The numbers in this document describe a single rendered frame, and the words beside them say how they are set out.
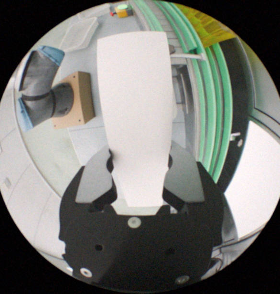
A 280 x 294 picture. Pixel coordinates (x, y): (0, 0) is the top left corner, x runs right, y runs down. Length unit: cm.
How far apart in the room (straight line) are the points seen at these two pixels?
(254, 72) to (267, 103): 10
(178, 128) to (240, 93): 35
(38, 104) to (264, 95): 61
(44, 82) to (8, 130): 330
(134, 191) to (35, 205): 358
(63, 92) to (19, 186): 322
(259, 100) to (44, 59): 55
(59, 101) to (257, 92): 63
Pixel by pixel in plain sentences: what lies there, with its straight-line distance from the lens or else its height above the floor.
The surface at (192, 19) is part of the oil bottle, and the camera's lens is 37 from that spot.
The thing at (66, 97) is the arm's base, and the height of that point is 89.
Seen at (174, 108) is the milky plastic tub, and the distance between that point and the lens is 38.
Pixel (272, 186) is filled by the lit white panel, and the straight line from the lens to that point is 40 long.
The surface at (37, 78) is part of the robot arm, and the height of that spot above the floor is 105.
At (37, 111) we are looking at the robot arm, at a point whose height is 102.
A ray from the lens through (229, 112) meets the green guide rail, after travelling 35.
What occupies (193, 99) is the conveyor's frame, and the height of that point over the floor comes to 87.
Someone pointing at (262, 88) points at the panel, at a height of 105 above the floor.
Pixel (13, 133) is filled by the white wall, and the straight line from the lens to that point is 357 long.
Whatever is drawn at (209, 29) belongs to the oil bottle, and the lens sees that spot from 30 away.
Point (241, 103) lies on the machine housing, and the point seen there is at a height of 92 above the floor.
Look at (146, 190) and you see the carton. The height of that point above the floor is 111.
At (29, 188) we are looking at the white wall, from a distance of 355.
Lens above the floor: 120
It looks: 59 degrees down
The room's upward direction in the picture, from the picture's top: 177 degrees counter-clockwise
